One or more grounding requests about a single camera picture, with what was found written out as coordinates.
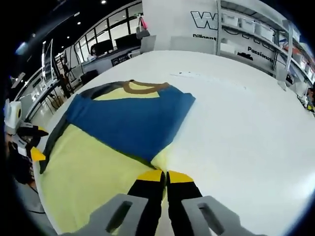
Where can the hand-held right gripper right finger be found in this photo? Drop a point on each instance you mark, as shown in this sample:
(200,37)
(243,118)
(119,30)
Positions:
(189,214)

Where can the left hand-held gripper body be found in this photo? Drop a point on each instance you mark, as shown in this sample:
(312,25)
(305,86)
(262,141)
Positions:
(12,113)

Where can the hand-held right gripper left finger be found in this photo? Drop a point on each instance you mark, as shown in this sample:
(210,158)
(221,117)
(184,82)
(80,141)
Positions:
(137,211)

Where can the yellow blue grey garment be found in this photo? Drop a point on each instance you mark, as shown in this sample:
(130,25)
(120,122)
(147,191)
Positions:
(128,123)

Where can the person's black clothing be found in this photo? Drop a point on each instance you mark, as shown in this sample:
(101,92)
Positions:
(21,164)

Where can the black computer tower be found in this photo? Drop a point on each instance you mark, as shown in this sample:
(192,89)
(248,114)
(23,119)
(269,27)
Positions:
(89,76)

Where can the grey office desk counter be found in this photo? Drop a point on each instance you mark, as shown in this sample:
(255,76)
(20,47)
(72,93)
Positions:
(98,65)

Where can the black computer monitor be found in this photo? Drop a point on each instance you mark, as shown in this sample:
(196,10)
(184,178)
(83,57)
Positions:
(101,48)
(125,41)

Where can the white table power strip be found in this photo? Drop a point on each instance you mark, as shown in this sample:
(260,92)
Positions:
(197,74)

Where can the white office chair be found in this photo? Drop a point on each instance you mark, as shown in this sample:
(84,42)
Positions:
(147,44)

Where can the grey pink hanging bag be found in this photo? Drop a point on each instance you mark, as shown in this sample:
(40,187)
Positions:
(142,33)

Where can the small white table device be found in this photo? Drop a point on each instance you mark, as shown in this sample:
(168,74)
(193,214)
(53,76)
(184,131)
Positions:
(282,85)

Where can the grey metal storage shelf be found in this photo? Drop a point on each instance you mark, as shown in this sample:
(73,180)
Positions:
(305,61)
(288,49)

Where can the white storage bin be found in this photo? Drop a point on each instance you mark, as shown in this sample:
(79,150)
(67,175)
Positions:
(248,25)
(265,32)
(230,20)

